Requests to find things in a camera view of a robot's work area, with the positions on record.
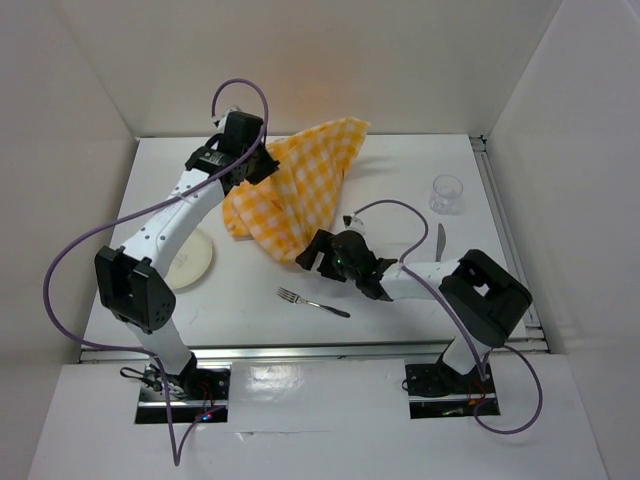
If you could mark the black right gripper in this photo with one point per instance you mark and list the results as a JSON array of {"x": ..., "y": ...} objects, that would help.
[{"x": 308, "y": 257}]

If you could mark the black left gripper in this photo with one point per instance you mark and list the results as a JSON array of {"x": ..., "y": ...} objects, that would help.
[{"x": 267, "y": 168}]

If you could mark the yellow white checkered cloth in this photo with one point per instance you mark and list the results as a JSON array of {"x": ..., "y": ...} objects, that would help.
[{"x": 283, "y": 213}]

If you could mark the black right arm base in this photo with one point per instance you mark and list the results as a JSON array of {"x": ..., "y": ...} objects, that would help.
[{"x": 436, "y": 392}]

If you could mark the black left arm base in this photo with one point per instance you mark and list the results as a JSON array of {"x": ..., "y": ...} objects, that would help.
[{"x": 205, "y": 398}]

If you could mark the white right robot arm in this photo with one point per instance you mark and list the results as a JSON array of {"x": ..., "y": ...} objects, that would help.
[{"x": 483, "y": 300}]

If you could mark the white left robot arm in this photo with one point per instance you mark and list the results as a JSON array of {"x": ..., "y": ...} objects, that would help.
[{"x": 131, "y": 277}]

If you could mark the silver fork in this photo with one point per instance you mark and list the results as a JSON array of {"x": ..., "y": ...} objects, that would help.
[{"x": 295, "y": 298}]

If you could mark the cream round plate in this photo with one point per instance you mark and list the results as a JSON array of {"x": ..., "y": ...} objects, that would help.
[{"x": 191, "y": 262}]

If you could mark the silver table knife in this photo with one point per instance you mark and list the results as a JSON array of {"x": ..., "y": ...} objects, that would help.
[{"x": 440, "y": 242}]

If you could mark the clear plastic cup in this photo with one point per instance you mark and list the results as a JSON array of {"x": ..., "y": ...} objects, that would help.
[{"x": 445, "y": 195}]

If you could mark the white front cover board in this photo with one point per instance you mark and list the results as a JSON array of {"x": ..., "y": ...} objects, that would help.
[{"x": 324, "y": 420}]

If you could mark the aluminium front rail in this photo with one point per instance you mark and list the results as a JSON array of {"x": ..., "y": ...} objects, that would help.
[{"x": 344, "y": 351}]

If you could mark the aluminium rail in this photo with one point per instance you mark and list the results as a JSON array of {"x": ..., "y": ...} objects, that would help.
[
  {"x": 344, "y": 351},
  {"x": 480, "y": 151}
]

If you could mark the aluminium right side rail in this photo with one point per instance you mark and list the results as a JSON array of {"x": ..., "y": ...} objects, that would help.
[{"x": 480, "y": 151}]

